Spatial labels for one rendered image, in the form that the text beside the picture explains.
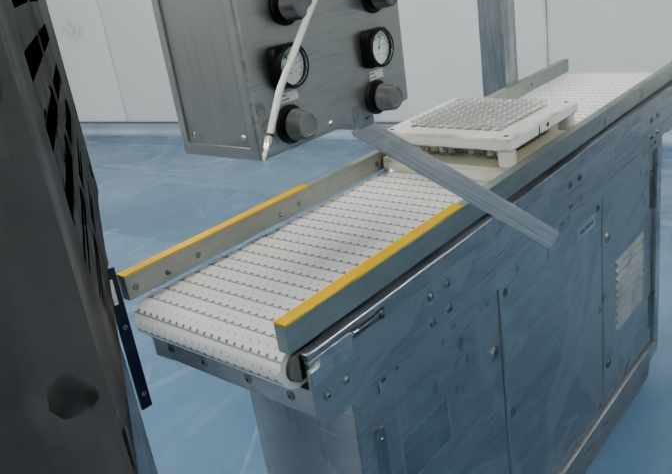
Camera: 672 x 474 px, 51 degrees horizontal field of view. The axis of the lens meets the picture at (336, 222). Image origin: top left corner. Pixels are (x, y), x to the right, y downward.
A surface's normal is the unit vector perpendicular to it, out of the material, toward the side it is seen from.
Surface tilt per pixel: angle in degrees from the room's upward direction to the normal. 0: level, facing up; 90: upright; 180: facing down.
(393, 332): 90
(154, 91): 90
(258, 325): 0
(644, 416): 0
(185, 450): 0
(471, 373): 90
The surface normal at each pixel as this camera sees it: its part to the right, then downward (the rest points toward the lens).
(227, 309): -0.14, -0.92
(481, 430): 0.76, 0.13
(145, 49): -0.52, 0.37
